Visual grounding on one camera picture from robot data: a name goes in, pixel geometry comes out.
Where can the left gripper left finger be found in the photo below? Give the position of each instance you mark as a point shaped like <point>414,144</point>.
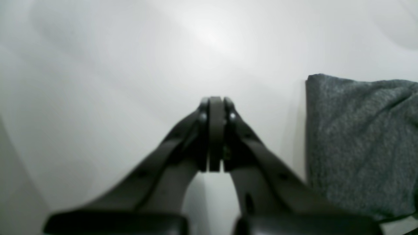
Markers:
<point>148,201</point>

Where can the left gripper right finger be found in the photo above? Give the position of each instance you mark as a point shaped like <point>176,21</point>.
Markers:
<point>272,199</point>

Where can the grey t-shirt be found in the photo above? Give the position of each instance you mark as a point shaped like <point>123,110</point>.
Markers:
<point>362,144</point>

